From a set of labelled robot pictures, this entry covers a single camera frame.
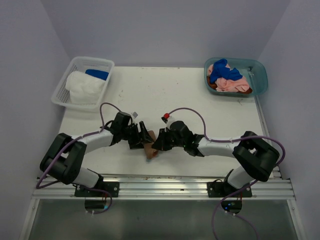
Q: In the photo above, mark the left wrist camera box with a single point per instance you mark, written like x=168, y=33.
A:
x=134, y=115

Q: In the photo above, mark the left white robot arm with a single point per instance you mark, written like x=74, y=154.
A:
x=64, y=158

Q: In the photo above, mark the teal plastic tub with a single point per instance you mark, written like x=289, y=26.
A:
x=253, y=70

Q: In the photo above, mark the orange brown patterned towel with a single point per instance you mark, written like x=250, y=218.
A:
x=149, y=151

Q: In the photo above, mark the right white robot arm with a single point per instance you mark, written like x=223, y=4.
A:
x=256, y=157

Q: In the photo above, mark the white rolled towel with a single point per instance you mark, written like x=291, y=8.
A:
x=83, y=88

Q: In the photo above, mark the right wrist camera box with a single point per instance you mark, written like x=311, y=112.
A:
x=168, y=120

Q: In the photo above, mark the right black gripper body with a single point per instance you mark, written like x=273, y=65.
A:
x=177, y=142

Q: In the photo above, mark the blue rolled towel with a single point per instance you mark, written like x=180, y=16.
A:
x=103, y=75

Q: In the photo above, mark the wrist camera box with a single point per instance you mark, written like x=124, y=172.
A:
x=168, y=120
x=134, y=115

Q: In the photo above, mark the blue towel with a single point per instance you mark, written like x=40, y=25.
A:
x=103, y=75
x=220, y=69

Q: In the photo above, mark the white plastic mesh basket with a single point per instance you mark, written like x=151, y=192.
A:
x=61, y=96

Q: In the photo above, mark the dark red towel in tub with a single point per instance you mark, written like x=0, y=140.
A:
x=232, y=88

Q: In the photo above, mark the aluminium mounting rail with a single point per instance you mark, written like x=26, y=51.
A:
x=147, y=187

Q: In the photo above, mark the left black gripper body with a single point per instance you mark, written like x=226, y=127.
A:
x=131, y=134

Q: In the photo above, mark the pink crumpled towel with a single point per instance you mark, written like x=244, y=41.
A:
x=222, y=81

